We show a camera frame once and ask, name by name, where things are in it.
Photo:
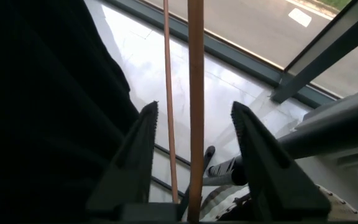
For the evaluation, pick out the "white laundry basket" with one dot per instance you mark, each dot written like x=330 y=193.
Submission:
x=222 y=202

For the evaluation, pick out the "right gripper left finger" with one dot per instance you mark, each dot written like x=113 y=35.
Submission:
x=129 y=177

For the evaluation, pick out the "black garment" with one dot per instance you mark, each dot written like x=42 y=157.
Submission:
x=42 y=109

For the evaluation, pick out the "black clothes rack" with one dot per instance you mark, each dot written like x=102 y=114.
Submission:
x=322 y=137

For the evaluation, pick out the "window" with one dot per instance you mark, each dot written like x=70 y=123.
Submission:
x=244 y=59

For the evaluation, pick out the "pink clothes hanger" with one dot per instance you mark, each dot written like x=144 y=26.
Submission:
x=196 y=93

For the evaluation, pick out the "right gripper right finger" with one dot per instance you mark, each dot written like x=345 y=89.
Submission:
x=272 y=183

